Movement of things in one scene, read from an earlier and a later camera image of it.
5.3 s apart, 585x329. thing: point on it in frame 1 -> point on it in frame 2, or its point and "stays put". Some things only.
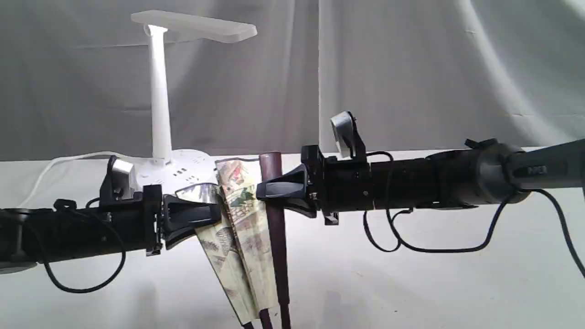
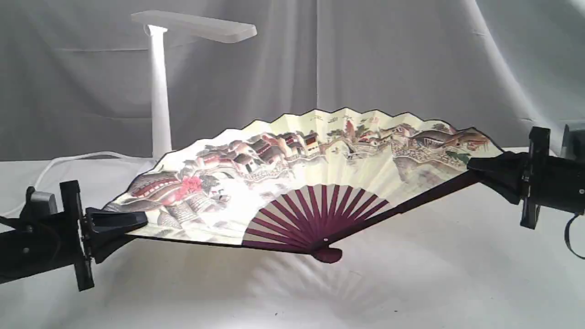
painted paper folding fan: [236, 247] -> [312, 182]
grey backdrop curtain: [418, 74] stays put
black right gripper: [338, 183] -> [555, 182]
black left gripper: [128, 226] -> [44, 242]
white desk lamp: [172, 169] stays put
